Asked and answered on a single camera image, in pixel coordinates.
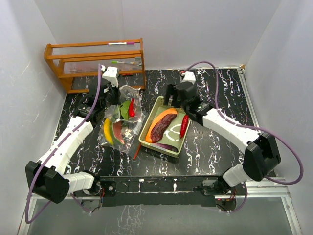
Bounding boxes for green toy leaf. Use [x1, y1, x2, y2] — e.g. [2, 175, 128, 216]
[119, 100, 130, 120]

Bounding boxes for clear bag of white discs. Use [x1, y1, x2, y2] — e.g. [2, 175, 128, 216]
[104, 85, 142, 123]

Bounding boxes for red toy chili pepper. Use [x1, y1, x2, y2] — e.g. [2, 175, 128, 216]
[128, 98, 135, 117]
[180, 115, 189, 139]

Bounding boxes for red watermelon slice toy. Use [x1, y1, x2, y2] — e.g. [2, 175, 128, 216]
[110, 121, 125, 144]

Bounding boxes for pale green perforated basket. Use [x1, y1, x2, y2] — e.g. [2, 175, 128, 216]
[139, 96, 190, 158]

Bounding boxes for yellow toy banana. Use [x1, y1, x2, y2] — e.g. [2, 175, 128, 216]
[103, 118, 113, 145]

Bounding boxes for dark red toy sweet potato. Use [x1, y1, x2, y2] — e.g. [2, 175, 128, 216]
[150, 114, 177, 143]

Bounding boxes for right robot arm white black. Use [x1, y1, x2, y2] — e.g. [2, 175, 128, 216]
[164, 82, 281, 194]

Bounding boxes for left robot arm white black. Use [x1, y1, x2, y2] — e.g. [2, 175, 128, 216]
[25, 81, 120, 204]

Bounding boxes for green marker pen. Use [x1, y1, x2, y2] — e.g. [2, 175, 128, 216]
[110, 60, 135, 65]

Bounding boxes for wooden shelf rack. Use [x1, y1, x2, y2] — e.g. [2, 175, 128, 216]
[44, 38, 146, 94]

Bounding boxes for purple toy eggplant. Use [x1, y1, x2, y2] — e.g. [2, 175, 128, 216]
[155, 142, 178, 152]

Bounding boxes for pink white marker pen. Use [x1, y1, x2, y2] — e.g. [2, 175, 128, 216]
[108, 42, 135, 46]

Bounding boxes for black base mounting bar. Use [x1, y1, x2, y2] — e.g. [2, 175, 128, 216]
[74, 176, 246, 207]

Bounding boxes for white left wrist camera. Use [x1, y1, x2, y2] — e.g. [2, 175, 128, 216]
[101, 65, 119, 87]

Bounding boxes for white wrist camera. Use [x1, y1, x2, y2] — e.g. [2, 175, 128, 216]
[101, 65, 119, 87]
[180, 71, 196, 85]

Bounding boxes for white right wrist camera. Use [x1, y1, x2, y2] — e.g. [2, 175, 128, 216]
[180, 71, 196, 85]

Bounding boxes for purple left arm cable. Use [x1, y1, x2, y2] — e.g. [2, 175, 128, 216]
[24, 63, 103, 225]

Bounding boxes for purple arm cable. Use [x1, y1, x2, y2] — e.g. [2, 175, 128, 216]
[180, 61, 304, 213]
[24, 63, 103, 225]

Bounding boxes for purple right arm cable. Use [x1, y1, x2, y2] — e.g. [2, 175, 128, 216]
[180, 61, 304, 213]

